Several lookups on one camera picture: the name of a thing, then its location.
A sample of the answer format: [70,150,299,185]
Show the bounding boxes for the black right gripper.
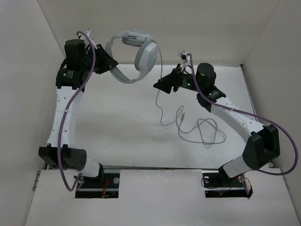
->
[154,63,204,94]

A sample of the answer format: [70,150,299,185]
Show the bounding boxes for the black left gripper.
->
[83,44,119,74]

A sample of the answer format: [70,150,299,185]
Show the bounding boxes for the white grey headphones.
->
[105,30,159,84]

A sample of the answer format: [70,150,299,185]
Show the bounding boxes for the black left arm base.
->
[75,169,120,199]

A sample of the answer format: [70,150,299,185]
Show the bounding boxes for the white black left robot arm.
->
[39,40,118,187]

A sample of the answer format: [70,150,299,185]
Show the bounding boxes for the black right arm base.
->
[201,170,253,199]

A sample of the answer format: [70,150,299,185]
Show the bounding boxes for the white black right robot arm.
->
[153,63,280,186]

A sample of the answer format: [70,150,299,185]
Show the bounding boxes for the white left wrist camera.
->
[78,28,93,39]

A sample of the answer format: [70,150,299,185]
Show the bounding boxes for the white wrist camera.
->
[78,28,93,39]
[178,50,189,63]

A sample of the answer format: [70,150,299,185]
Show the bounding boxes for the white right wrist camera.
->
[178,50,189,63]

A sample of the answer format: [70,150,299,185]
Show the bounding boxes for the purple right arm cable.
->
[187,53,296,176]

